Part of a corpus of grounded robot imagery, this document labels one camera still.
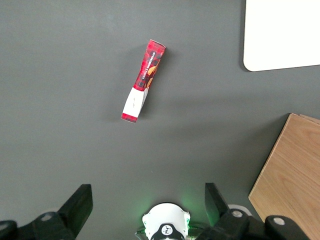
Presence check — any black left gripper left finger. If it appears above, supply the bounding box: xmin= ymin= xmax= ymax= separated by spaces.
xmin=0 ymin=183 xmax=94 ymax=240

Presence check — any white tray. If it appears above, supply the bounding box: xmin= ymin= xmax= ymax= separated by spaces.
xmin=243 ymin=0 xmax=320 ymax=73

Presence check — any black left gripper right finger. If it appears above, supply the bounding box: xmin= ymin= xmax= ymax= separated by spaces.
xmin=196 ymin=182 xmax=313 ymax=240

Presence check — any red cookie box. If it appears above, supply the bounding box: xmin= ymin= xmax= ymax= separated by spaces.
xmin=121 ymin=39 xmax=167 ymax=125

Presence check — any wooden board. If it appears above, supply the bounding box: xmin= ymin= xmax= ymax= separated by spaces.
xmin=248 ymin=113 xmax=320 ymax=240

